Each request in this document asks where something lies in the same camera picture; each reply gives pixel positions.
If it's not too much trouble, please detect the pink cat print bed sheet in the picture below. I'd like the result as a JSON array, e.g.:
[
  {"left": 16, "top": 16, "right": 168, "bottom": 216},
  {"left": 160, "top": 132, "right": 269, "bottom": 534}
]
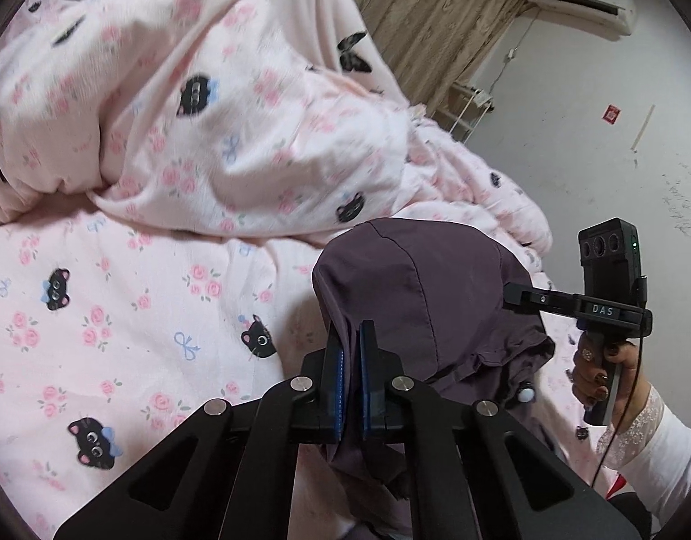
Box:
[{"left": 0, "top": 202, "right": 622, "bottom": 540}]

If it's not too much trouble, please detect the white wall cable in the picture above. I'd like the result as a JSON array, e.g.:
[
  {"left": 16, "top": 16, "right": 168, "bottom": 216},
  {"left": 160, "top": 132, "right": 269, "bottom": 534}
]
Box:
[{"left": 474, "top": 8, "right": 543, "bottom": 94}]

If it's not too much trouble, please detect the white shelf rack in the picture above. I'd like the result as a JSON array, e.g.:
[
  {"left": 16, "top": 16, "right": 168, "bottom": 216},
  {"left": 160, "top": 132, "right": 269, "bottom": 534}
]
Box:
[{"left": 451, "top": 83, "right": 494, "bottom": 137}]

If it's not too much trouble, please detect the grey and maroon hooded jacket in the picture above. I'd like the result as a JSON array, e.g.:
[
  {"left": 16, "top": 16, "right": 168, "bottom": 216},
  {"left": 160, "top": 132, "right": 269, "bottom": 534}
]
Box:
[{"left": 312, "top": 218, "right": 557, "bottom": 535}]

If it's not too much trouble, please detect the white air conditioner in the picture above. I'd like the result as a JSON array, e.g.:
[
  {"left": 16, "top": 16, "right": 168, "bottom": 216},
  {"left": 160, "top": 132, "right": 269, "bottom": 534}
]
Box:
[{"left": 528, "top": 0, "right": 637, "bottom": 33}]

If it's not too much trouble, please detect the pink cat print quilt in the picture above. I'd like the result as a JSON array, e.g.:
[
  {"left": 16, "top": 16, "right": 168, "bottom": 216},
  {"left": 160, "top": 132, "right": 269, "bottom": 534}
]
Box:
[{"left": 0, "top": 0, "right": 552, "bottom": 271}]

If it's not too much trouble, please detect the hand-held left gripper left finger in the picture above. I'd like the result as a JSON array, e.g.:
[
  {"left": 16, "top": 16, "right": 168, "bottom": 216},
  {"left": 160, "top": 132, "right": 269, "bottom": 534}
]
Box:
[{"left": 53, "top": 326, "right": 347, "bottom": 540}]

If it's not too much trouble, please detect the person's dark clothing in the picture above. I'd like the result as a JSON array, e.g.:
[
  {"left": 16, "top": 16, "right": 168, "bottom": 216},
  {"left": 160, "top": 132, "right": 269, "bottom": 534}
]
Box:
[{"left": 607, "top": 492, "right": 658, "bottom": 540}]

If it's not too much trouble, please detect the white wall strip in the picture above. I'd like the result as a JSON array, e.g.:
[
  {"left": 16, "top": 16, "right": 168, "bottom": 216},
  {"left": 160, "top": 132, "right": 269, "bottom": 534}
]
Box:
[{"left": 632, "top": 104, "right": 657, "bottom": 153}]

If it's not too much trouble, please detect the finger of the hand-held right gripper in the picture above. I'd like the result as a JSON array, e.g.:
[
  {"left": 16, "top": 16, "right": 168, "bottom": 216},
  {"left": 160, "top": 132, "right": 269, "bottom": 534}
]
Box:
[{"left": 503, "top": 283, "right": 583, "bottom": 317}]

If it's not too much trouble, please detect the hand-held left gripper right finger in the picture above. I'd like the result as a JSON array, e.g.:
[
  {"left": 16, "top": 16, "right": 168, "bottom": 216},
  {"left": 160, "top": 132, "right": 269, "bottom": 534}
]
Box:
[{"left": 359, "top": 320, "right": 644, "bottom": 540}]

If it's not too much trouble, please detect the beige curtain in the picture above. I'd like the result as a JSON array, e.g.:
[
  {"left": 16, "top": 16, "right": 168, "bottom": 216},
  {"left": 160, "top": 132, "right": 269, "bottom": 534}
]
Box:
[{"left": 328, "top": 0, "right": 549, "bottom": 119}]

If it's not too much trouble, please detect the person's right hand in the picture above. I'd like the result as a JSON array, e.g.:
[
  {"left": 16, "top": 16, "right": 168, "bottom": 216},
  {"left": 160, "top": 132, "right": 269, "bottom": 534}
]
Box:
[{"left": 570, "top": 333, "right": 653, "bottom": 411}]

